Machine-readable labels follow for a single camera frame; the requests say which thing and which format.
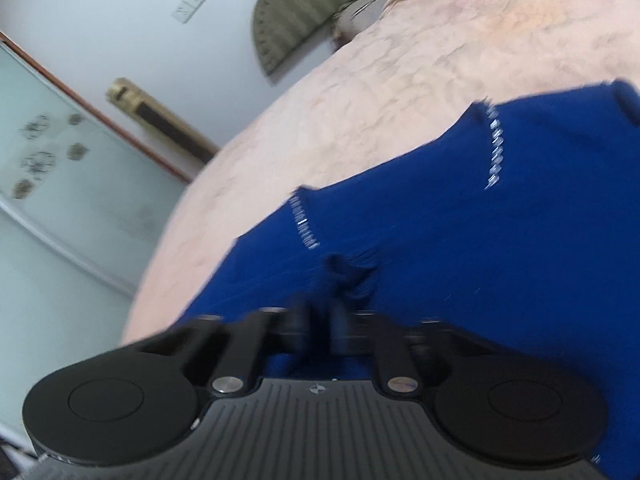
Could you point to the blue knit sweater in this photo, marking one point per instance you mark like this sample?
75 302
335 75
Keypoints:
450 240

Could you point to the pink blanket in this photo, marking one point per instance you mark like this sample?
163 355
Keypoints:
400 70

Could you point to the frosted glass sliding door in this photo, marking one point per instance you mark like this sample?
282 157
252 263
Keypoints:
60 170

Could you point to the gold standing air conditioner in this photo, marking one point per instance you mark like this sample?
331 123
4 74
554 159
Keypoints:
160 117

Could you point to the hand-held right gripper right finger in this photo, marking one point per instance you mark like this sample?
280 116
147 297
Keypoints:
346 331

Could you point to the white wall socket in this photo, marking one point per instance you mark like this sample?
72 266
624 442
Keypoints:
190 6

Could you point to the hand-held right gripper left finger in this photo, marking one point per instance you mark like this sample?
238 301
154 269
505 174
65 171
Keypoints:
298 331

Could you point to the olive green padded headboard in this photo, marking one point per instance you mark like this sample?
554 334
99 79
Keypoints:
295 10

